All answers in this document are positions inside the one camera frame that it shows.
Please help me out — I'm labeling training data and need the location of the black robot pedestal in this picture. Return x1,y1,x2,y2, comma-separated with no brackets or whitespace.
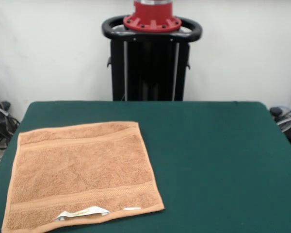
101,15,203,102

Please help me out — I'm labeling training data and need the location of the tan terry towel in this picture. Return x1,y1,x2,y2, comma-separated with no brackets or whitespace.
1,121,165,233

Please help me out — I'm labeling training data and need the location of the black cable bundle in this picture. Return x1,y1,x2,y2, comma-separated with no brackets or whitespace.
269,103,291,133
0,77,21,170

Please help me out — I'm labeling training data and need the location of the dark green table cloth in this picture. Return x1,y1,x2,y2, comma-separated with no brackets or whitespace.
0,100,291,233

